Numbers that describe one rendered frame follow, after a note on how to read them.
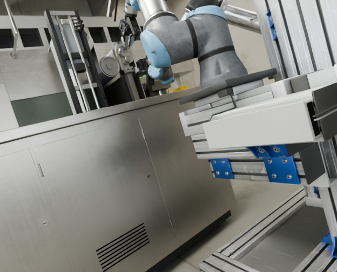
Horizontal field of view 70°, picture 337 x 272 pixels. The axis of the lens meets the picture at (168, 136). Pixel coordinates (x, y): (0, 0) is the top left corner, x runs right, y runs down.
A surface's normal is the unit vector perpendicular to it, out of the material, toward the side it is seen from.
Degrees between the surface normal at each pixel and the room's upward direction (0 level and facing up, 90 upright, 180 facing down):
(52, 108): 90
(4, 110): 90
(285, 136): 90
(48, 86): 90
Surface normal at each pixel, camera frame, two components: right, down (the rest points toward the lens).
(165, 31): -0.03, -0.28
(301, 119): -0.81, 0.29
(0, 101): 0.57, -0.12
